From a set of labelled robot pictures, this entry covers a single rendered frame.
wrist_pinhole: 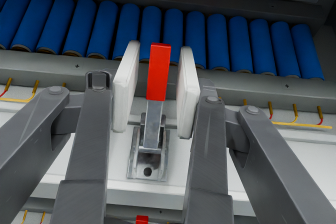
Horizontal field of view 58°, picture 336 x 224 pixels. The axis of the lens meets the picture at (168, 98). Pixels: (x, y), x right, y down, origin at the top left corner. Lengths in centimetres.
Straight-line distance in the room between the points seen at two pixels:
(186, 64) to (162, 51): 2
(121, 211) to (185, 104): 24
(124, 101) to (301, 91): 15
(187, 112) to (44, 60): 13
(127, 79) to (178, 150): 10
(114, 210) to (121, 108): 23
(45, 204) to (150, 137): 21
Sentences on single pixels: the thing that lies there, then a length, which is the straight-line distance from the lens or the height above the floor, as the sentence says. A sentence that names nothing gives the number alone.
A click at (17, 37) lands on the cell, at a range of 28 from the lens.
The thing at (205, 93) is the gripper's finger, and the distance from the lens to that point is 16.
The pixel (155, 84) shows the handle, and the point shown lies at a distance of 19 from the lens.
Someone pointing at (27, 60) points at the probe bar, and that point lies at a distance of 25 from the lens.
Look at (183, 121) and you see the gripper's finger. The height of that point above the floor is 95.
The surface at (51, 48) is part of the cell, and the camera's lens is 27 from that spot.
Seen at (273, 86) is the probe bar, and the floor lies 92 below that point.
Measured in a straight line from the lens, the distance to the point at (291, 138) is 26.
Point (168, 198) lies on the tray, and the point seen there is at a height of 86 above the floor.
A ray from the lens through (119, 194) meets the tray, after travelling 23.
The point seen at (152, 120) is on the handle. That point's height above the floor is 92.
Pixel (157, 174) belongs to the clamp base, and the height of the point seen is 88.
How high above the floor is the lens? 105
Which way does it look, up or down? 37 degrees down
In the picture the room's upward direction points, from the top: 8 degrees clockwise
